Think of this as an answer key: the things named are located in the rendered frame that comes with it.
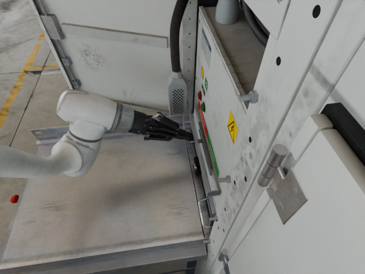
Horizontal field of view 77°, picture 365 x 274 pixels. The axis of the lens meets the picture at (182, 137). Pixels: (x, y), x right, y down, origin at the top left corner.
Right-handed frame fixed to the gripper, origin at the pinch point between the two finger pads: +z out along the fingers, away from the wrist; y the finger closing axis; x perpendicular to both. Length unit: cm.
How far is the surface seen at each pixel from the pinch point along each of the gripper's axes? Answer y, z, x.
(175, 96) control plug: -5.5, -5.0, -13.3
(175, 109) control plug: 0.4, -1.8, -13.3
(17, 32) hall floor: 194, -130, -322
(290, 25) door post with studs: -50, -25, 37
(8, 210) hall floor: 153, -59, -31
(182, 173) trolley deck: 16.6, 8.2, 4.8
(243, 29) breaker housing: -39.1, -4.0, -3.8
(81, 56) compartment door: 16, -39, -50
